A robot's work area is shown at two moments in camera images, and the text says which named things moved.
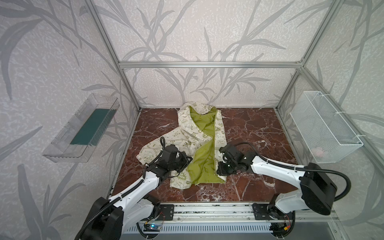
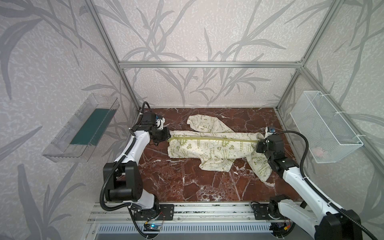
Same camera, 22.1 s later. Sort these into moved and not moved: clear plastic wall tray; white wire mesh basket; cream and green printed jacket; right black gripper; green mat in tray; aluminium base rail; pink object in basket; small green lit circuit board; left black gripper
Moved: left black gripper; cream and green printed jacket; right black gripper
Not moved: aluminium base rail; clear plastic wall tray; pink object in basket; green mat in tray; white wire mesh basket; small green lit circuit board
